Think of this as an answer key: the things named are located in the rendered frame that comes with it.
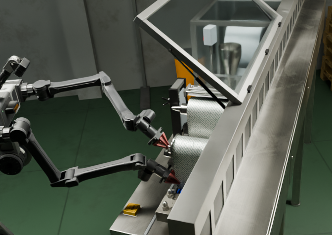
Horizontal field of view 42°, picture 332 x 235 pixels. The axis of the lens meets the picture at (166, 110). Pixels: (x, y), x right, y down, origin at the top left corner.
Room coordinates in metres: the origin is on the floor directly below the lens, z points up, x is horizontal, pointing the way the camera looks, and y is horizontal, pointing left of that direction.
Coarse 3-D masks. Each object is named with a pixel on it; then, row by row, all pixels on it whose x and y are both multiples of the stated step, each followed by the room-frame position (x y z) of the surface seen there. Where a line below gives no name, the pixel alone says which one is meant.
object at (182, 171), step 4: (176, 164) 1.81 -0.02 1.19; (180, 164) 1.80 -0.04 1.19; (184, 164) 1.79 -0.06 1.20; (176, 168) 1.81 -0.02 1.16; (180, 168) 1.80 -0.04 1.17; (184, 168) 1.79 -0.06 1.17; (188, 168) 1.78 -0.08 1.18; (192, 168) 1.77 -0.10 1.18; (176, 172) 1.81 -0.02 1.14; (180, 172) 1.80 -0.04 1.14; (184, 172) 1.79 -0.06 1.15; (188, 172) 1.78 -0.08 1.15; (176, 176) 1.81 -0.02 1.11; (180, 176) 1.80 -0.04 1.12; (184, 176) 1.79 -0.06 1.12; (188, 176) 1.78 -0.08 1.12; (180, 180) 1.80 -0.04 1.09; (184, 180) 1.79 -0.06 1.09; (176, 184) 1.81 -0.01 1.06; (180, 184) 1.80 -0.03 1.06; (184, 184) 1.79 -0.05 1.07; (176, 188) 1.81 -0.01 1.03; (180, 188) 1.80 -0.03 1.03
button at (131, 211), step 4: (128, 204) 1.85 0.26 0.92; (132, 204) 1.84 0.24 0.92; (136, 204) 1.84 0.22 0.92; (128, 208) 1.82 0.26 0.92; (132, 208) 1.81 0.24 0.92; (136, 208) 1.81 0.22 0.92; (124, 212) 1.80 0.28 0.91; (128, 212) 1.79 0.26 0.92; (132, 212) 1.78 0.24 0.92; (136, 212) 1.79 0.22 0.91
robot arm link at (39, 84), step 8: (40, 80) 2.35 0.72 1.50; (48, 80) 2.34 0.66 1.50; (72, 80) 2.36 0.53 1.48; (80, 80) 2.35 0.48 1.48; (88, 80) 2.34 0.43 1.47; (96, 80) 2.34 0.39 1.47; (40, 88) 2.28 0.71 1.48; (56, 88) 2.31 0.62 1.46; (64, 88) 2.31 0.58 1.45; (72, 88) 2.32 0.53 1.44; (80, 88) 2.33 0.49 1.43; (48, 96) 2.31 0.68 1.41
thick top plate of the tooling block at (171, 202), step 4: (164, 196) 1.76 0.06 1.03; (176, 196) 1.75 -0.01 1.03; (164, 200) 1.73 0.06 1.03; (168, 200) 1.72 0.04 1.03; (172, 200) 1.72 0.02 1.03; (160, 204) 1.70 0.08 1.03; (168, 204) 1.69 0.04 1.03; (172, 204) 1.69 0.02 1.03; (160, 208) 1.67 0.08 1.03; (156, 212) 1.65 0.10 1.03; (160, 212) 1.64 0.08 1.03; (164, 212) 1.64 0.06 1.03; (168, 212) 1.63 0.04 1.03; (156, 216) 1.65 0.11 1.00; (160, 216) 1.64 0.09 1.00; (164, 216) 1.63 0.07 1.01; (160, 220) 1.64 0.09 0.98; (164, 220) 1.63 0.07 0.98
